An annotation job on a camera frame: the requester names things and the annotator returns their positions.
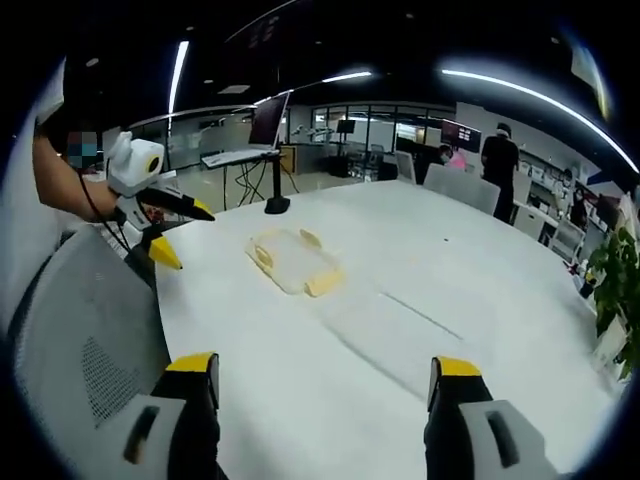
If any grey mesh office chair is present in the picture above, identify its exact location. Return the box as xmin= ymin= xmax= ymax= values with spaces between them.
xmin=5 ymin=227 xmax=172 ymax=480

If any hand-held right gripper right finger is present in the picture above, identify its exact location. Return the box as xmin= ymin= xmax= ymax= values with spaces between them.
xmin=423 ymin=355 xmax=561 ymax=480

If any white side desk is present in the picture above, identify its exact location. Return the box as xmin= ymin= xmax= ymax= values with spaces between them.
xmin=200 ymin=146 xmax=282 ymax=170

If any black stand with round base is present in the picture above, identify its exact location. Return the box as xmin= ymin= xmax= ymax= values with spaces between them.
xmin=263 ymin=148 xmax=293 ymax=216

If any long ceiling light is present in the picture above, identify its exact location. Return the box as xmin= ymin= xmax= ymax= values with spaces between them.
xmin=321 ymin=70 xmax=374 ymax=85
xmin=441 ymin=68 xmax=639 ymax=174
xmin=166 ymin=39 xmax=192 ymax=120

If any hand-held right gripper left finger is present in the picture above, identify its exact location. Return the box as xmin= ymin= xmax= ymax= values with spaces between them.
xmin=122 ymin=351 xmax=222 ymax=480

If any green potted plant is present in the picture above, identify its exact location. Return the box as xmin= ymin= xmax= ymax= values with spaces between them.
xmin=585 ymin=197 xmax=640 ymax=382

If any open laptop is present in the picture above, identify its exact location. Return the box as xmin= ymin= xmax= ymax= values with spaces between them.
xmin=247 ymin=93 xmax=292 ymax=154

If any white office chair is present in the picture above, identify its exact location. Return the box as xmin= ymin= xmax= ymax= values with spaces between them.
xmin=394 ymin=149 xmax=418 ymax=185
xmin=513 ymin=204 xmax=547 ymax=242
xmin=422 ymin=163 xmax=502 ymax=217
xmin=548 ymin=218 xmax=587 ymax=262

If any black cable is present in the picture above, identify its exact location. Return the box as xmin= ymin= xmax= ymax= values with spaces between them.
xmin=75 ymin=167 xmax=139 ymax=254

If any white card sign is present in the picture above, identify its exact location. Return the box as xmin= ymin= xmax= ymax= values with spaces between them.
xmin=593 ymin=313 xmax=629 ymax=369

